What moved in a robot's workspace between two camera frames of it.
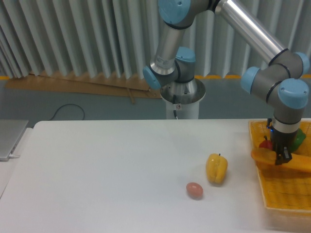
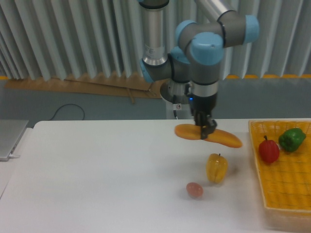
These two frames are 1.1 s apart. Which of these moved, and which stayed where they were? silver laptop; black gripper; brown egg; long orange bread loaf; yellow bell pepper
Moved: long orange bread loaf; black gripper
Stayed: yellow bell pepper; brown egg; silver laptop
